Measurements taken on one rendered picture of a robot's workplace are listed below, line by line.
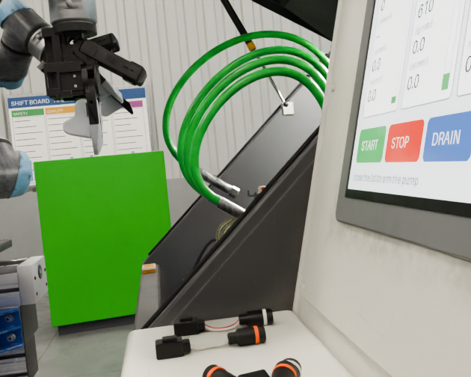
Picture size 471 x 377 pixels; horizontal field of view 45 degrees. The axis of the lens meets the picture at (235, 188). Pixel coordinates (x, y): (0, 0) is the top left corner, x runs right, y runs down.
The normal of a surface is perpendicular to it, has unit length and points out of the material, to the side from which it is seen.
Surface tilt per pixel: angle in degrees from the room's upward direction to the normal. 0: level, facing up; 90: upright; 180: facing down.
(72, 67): 90
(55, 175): 90
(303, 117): 90
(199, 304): 90
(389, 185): 76
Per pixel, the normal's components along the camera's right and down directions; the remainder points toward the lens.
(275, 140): 0.14, 0.04
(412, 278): -0.98, -0.14
